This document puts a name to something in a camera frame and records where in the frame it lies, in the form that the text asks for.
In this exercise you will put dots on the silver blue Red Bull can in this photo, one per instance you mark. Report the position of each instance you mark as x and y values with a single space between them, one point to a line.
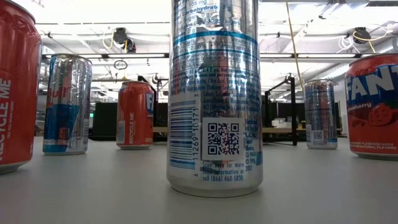
214 93
321 115
66 109

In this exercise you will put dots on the red Fanta strawberry can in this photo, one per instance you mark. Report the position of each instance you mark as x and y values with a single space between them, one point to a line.
18 93
133 118
373 124

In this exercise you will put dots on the black partition panel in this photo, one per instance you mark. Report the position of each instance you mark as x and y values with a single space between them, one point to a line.
281 110
105 121

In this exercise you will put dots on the white boxes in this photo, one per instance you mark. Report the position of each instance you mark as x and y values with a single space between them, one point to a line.
280 123

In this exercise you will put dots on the wooden shelf with black frame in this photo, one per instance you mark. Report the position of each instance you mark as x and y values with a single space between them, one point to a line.
280 130

